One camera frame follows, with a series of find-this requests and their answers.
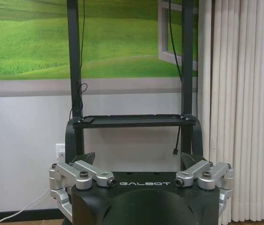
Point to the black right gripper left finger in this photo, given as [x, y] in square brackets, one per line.
[75, 173]

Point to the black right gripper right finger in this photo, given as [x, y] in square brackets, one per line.
[204, 172]

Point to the small black flat device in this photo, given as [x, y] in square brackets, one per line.
[86, 120]

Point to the white pleated curtain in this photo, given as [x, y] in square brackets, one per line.
[240, 103]

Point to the black stand shelf tray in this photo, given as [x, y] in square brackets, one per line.
[134, 120]

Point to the black metal display stand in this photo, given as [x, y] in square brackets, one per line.
[75, 70]

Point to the white wall power socket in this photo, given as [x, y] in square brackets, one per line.
[61, 152]

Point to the green meadow wall mural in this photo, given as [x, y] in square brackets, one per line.
[28, 37]

